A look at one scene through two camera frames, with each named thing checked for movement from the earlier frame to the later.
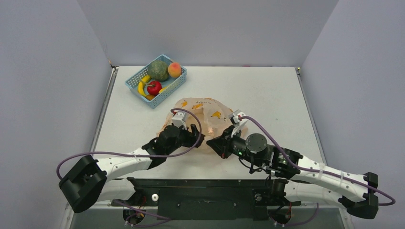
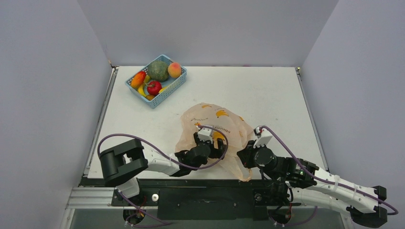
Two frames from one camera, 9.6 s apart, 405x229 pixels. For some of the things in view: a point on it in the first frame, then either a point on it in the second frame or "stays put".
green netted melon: (158, 70) stays put
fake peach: (174, 69) stays put
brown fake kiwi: (150, 97) stays put
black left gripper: (191, 137) to (215, 153)
